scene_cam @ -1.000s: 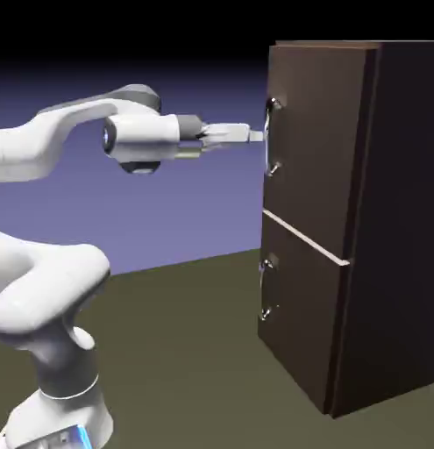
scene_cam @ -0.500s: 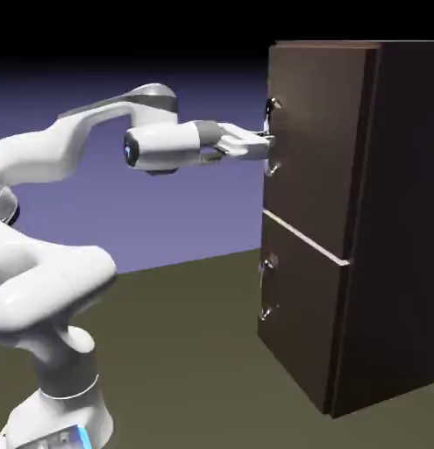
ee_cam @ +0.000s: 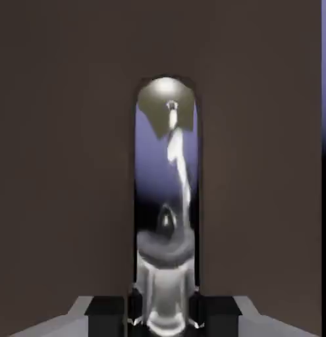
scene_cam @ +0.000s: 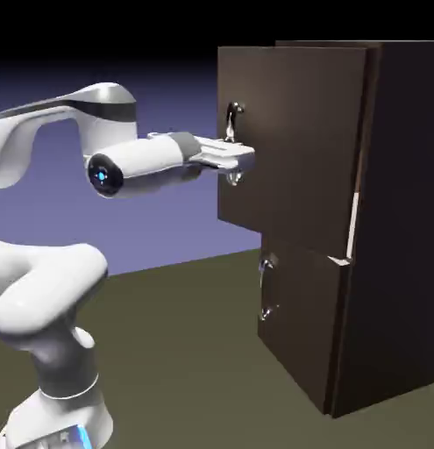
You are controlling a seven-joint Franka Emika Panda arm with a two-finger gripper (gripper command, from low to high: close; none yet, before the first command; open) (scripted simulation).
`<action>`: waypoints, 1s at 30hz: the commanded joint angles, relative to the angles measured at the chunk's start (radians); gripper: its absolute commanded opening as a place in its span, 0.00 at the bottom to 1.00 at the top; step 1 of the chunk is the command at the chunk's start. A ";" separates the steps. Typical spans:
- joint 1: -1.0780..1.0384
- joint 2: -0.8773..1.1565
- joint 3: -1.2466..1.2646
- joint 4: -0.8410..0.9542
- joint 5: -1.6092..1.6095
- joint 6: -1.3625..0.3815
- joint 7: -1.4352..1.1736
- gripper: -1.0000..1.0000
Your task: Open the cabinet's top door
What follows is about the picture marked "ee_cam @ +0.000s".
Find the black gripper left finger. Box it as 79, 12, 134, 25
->
9, 296, 138, 337

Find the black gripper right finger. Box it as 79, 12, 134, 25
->
188, 286, 315, 337

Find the shiny curved metal handle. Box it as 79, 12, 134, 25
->
132, 75, 201, 335

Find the dark brown cabinet door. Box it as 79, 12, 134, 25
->
0, 0, 323, 337

